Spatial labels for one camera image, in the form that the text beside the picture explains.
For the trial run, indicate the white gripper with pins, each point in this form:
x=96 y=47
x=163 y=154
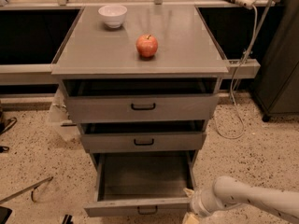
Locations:
x=196 y=202

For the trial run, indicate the grey bottom drawer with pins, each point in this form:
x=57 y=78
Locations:
x=142 y=183

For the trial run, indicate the grey drawer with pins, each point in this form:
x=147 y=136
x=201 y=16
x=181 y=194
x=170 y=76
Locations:
x=142 y=183
x=120 y=100
x=143 y=136

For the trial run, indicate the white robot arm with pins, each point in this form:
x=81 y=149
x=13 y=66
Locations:
x=228 y=193

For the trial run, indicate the grey middle drawer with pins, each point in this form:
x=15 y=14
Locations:
x=143 y=136

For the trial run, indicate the grey drawer cabinet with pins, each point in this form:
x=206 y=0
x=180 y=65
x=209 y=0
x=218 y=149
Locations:
x=185 y=51

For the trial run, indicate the grey top drawer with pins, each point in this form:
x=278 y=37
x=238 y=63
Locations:
x=120 y=100

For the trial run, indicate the black clip on floor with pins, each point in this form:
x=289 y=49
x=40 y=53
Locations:
x=67 y=219

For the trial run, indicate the dark cabinet on wheels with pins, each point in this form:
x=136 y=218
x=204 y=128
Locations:
x=276 y=88

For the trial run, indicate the metal rod on floor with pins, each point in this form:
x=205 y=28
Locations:
x=20 y=192

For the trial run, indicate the red apple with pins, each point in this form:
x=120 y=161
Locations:
x=146 y=45

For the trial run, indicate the black device bottom left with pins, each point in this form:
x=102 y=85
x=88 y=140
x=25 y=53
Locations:
x=4 y=214

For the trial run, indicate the white ceramic bowl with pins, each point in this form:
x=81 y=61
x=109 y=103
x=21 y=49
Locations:
x=113 y=16

